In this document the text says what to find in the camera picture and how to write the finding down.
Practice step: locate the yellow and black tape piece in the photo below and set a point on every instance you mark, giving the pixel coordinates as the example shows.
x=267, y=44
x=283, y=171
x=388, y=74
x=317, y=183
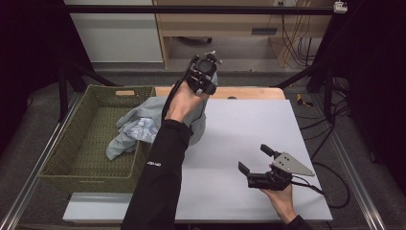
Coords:
x=303, y=101

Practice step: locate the black horizontal frame bar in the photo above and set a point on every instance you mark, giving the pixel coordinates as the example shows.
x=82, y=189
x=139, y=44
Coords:
x=191, y=10

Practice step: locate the black metal stand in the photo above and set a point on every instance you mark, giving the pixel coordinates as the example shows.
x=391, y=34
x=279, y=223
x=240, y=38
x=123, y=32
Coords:
x=327, y=92
x=63, y=89

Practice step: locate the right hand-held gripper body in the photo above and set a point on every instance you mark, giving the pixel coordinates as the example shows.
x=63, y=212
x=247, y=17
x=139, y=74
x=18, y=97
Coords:
x=274, y=179

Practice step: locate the aluminium frame rail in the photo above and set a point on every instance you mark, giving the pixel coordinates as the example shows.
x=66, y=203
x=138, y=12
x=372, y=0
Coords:
x=354, y=179
x=35, y=169

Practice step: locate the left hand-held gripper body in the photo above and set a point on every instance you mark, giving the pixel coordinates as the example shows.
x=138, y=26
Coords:
x=201, y=76

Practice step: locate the wooden desk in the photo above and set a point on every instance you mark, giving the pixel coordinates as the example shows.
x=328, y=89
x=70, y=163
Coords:
x=223, y=24

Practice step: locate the person's right hand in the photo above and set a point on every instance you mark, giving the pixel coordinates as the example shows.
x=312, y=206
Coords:
x=283, y=199

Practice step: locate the green woven basket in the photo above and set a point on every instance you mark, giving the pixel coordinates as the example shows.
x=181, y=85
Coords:
x=95, y=137

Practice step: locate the wooden board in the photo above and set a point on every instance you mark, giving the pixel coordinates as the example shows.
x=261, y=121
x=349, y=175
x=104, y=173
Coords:
x=249, y=92

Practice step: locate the white cabinet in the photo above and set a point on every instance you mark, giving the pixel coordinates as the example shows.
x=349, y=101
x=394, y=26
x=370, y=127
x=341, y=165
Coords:
x=118, y=35

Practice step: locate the white power plug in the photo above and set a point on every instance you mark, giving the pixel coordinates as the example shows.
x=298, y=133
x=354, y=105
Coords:
x=340, y=7

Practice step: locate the grey garment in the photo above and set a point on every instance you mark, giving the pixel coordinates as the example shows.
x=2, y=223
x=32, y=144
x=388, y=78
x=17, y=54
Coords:
x=150, y=111

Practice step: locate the person's left hand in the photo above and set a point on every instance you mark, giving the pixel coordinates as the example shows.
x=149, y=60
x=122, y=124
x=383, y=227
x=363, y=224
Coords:
x=182, y=103

